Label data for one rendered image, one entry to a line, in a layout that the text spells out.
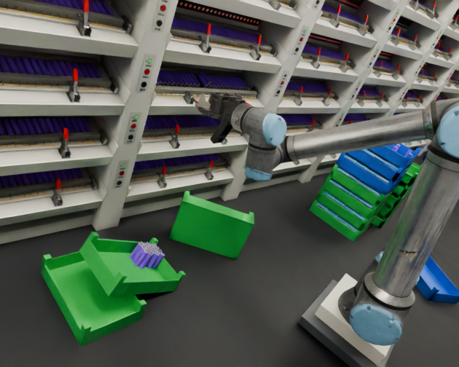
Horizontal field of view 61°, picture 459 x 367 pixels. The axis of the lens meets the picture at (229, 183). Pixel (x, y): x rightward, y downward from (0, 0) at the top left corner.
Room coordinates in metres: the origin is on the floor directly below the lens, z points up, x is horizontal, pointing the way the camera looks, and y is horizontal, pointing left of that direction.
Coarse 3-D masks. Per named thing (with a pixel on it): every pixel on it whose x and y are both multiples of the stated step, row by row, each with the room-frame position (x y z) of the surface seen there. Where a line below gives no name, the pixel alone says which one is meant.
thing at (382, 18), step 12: (408, 0) 2.33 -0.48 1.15; (372, 12) 2.32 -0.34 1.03; (384, 12) 2.28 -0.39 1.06; (384, 24) 2.27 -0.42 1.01; (384, 36) 2.29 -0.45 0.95; (348, 48) 2.34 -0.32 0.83; (360, 48) 2.30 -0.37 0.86; (372, 48) 2.26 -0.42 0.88; (360, 60) 2.28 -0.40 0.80; (336, 84) 2.32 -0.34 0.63; (348, 84) 2.28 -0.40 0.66; (348, 96) 2.26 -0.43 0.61; (348, 108) 2.32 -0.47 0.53; (324, 120) 2.29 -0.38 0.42; (336, 120) 2.27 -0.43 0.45; (312, 168) 2.28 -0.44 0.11; (300, 180) 2.27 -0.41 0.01
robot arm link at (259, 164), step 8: (248, 144) 1.13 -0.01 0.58; (248, 152) 1.12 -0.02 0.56; (256, 152) 1.10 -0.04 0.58; (264, 152) 1.10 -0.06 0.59; (272, 152) 1.12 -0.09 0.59; (248, 160) 1.11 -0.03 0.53; (256, 160) 1.10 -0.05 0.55; (264, 160) 1.10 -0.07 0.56; (272, 160) 1.12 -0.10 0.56; (248, 168) 1.10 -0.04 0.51; (256, 168) 1.10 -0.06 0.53; (264, 168) 1.10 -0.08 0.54; (272, 168) 1.14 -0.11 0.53; (248, 176) 1.11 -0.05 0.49; (256, 176) 1.10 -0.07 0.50; (264, 176) 1.10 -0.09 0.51
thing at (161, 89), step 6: (156, 90) 1.27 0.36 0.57; (162, 90) 1.29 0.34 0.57; (168, 90) 1.31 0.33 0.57; (174, 90) 1.33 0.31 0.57; (180, 90) 1.35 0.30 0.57; (186, 90) 1.37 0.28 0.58; (192, 90) 1.40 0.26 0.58; (198, 90) 1.42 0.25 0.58; (204, 90) 1.45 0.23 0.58; (210, 90) 1.48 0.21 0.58; (216, 90) 1.51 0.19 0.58; (222, 90) 1.54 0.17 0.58; (228, 90) 1.56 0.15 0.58; (234, 90) 1.59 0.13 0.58; (240, 90) 1.63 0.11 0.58; (246, 90) 1.66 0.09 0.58; (174, 96) 1.32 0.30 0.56; (180, 96) 1.34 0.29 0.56; (252, 96) 1.69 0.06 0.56
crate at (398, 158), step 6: (396, 144) 2.05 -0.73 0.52; (402, 144) 2.04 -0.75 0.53; (372, 150) 1.90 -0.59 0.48; (378, 150) 1.89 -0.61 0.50; (384, 150) 1.88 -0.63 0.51; (390, 150) 1.87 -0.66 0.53; (402, 150) 2.03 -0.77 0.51; (420, 150) 1.99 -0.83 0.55; (384, 156) 1.87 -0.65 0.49; (390, 156) 1.86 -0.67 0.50; (396, 156) 1.85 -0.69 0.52; (402, 156) 1.84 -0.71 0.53; (408, 156) 1.83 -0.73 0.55; (414, 156) 1.91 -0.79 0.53; (396, 162) 1.84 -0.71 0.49; (402, 162) 1.83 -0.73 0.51; (408, 162) 1.85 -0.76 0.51; (402, 168) 1.82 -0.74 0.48
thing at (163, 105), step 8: (168, 64) 1.44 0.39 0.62; (176, 64) 1.47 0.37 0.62; (184, 64) 1.50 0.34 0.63; (248, 72) 1.78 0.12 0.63; (248, 80) 1.77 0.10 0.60; (256, 80) 1.75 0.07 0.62; (248, 88) 1.75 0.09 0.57; (256, 88) 1.74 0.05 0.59; (152, 96) 1.20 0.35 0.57; (160, 96) 1.28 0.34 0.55; (168, 96) 1.31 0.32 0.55; (256, 96) 1.70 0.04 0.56; (264, 96) 1.70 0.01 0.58; (152, 104) 1.22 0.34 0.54; (160, 104) 1.24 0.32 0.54; (168, 104) 1.27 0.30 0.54; (176, 104) 1.30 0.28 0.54; (184, 104) 1.33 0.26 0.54; (192, 104) 1.36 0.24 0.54; (256, 104) 1.67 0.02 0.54; (264, 104) 1.69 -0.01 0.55; (152, 112) 1.23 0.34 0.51; (160, 112) 1.26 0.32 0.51; (168, 112) 1.28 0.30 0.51; (176, 112) 1.31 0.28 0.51; (184, 112) 1.34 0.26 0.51; (192, 112) 1.38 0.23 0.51
